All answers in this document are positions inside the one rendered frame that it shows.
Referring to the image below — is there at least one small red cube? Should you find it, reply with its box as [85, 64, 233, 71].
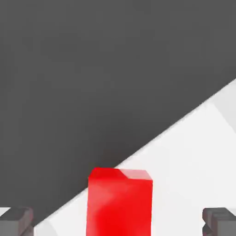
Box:
[85, 167, 153, 236]

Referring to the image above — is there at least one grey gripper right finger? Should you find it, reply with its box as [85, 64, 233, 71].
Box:
[202, 207, 236, 236]

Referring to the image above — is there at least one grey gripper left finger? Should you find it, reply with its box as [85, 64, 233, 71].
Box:
[0, 206, 35, 236]

